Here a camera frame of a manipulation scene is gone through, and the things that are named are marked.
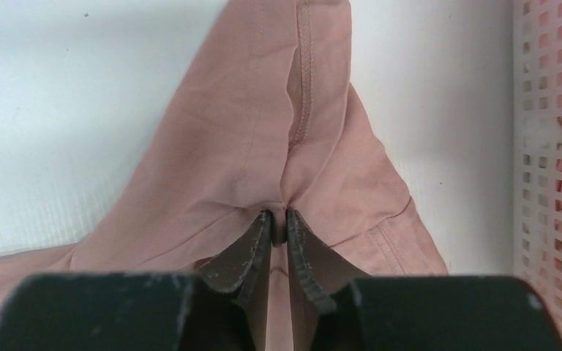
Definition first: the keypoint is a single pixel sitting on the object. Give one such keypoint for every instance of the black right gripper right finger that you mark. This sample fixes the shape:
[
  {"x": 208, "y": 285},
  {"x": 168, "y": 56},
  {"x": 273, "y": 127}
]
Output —
[{"x": 323, "y": 315}]

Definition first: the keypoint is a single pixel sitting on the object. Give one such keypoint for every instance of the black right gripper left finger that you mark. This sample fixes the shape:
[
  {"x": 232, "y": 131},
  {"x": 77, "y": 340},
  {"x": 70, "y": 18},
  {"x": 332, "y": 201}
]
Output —
[{"x": 232, "y": 305}]

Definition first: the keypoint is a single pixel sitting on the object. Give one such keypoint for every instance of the dusty pink graphic t-shirt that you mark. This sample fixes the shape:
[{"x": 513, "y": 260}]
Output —
[{"x": 265, "y": 118}]

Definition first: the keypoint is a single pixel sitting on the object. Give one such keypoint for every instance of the white plastic laundry basket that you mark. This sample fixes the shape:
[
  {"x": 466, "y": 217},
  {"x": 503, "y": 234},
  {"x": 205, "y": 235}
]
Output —
[{"x": 535, "y": 26}]

